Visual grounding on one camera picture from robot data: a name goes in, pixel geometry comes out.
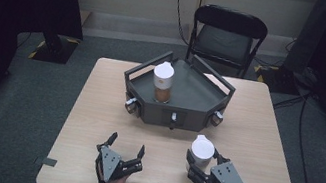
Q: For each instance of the white-lidded jar brown contents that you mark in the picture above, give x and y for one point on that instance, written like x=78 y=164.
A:
x=163 y=73

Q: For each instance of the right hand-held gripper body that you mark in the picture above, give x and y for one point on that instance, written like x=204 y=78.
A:
x=223 y=180

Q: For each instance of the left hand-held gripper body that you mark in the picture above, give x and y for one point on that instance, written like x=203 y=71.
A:
x=111 y=163

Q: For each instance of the grey tape piece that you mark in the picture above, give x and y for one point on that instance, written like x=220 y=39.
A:
x=48 y=161

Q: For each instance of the black stand base striped tape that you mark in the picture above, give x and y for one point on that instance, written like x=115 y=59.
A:
x=56 y=49
x=276 y=78

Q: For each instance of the dark grey corner tray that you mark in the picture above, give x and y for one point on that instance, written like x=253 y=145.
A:
x=195 y=90

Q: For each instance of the black folding chair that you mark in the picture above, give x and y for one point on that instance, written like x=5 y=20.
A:
x=226 y=40

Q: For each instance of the white-lidded jar pale contents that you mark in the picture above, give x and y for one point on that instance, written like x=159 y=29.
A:
x=202 y=150

